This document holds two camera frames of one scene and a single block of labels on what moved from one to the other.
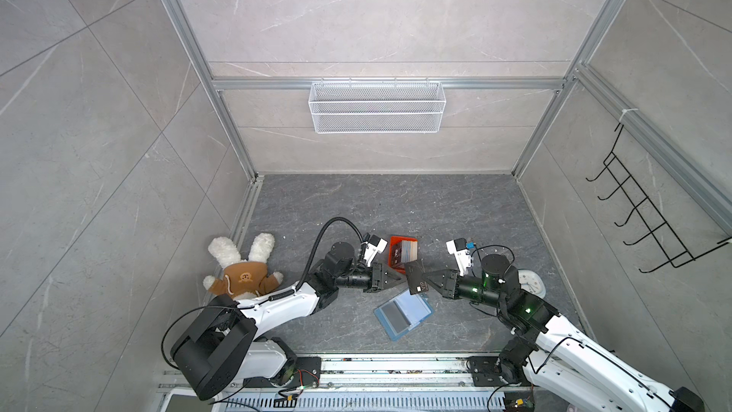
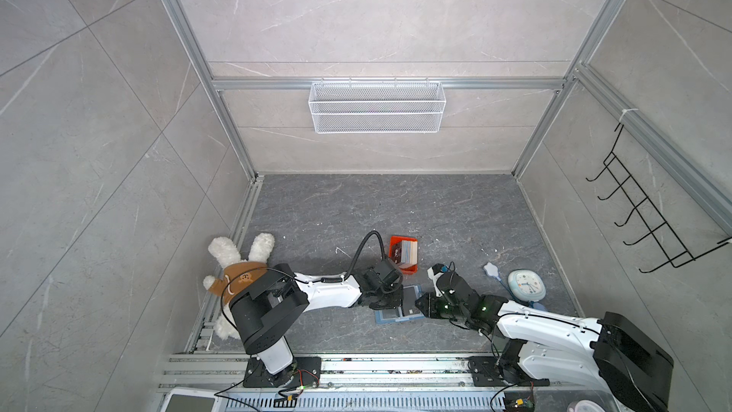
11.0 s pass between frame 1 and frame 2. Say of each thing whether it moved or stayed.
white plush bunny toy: stayed
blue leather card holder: moved
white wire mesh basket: stayed
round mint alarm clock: stayed
